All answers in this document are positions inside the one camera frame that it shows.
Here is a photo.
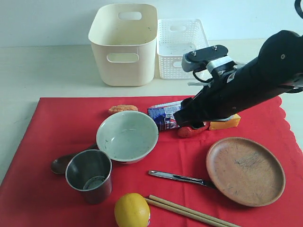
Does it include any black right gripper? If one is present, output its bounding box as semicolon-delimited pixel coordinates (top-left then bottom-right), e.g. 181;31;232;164
174;61;267;129

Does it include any red toy sausage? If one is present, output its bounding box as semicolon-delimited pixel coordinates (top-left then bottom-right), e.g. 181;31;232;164
177;122;210;138

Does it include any blue white milk carton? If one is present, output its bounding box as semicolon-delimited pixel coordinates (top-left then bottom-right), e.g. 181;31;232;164
147;101;182;131

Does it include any fried chicken strip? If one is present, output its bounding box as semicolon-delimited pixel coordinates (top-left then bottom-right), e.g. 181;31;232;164
108;105;138;114

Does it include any yellow lemon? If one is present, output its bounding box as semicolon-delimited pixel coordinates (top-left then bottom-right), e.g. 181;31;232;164
114;193;150;227

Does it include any metal table knife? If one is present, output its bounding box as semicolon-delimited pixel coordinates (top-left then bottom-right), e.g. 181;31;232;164
148;170;216;189

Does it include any brown wooden plate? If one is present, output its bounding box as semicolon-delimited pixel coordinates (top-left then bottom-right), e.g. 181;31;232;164
206;137;285;207

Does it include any light green bowl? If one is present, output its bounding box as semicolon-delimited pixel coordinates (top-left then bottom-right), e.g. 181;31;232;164
96;111;159;164

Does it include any white perforated basket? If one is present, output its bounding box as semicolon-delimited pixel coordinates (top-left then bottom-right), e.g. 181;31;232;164
157;18;209;80

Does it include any upper wooden chopstick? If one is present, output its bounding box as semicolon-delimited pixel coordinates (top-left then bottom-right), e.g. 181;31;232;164
148;195;239;227

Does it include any wooden chopstick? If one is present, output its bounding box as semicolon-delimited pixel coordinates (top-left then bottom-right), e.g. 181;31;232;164
148;195;239;227
145;198;226;227

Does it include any lower wooden chopstick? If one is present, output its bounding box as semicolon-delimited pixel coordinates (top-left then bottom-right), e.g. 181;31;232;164
145;198;226;227

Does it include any cream plastic bin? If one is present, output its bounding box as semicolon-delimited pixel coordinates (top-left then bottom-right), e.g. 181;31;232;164
88;3;158;86

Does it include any stainless steel cup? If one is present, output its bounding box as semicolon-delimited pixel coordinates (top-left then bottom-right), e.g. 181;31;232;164
65;149;112;204

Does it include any red tablecloth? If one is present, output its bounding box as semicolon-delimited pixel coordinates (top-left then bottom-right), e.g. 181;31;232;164
0;96;303;227

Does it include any dark brown spoon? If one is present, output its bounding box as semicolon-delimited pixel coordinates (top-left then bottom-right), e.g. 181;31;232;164
50;143;98;175

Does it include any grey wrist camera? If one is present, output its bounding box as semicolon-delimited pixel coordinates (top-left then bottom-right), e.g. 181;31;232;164
181;44;236;73

